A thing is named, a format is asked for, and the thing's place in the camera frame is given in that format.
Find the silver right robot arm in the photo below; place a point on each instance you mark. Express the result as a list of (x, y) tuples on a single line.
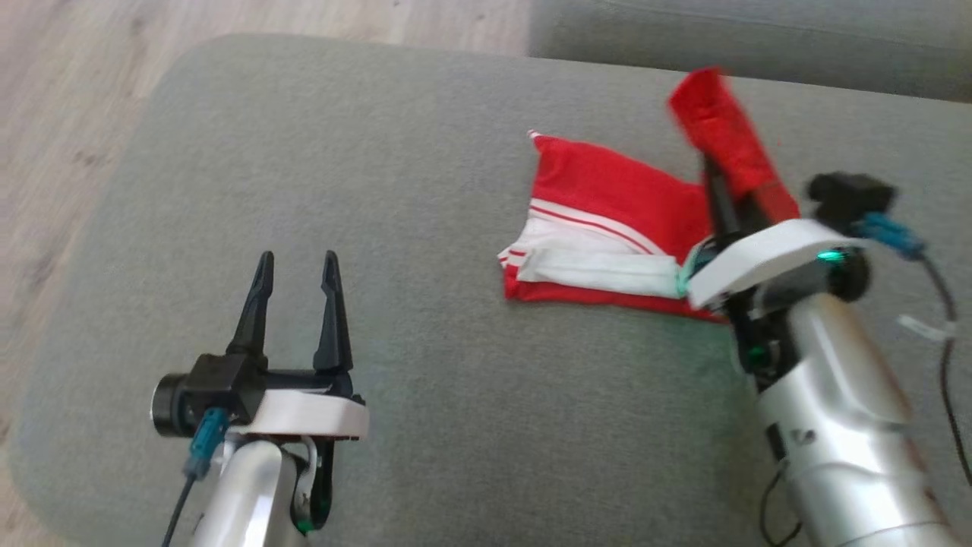
[(835, 410)]

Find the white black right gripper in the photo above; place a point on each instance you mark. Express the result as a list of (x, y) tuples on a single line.
[(767, 254)]

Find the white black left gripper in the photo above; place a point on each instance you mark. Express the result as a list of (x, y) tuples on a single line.
[(311, 414)]

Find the large grey sofa seat cushion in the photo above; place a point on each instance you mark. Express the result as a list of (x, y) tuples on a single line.
[(425, 228)]

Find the small grey sofa cushion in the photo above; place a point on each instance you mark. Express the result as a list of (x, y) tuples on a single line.
[(759, 38)]

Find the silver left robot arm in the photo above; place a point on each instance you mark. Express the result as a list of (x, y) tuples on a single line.
[(250, 494)]

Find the red basketball jersey white trim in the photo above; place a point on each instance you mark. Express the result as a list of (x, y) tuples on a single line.
[(607, 220)]

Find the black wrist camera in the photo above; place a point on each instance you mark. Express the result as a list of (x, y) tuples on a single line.
[(205, 391), (847, 197)]

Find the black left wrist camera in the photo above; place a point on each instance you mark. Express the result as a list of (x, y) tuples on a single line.
[(205, 391)]

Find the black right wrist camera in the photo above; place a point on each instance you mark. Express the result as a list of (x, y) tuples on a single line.
[(847, 197)]

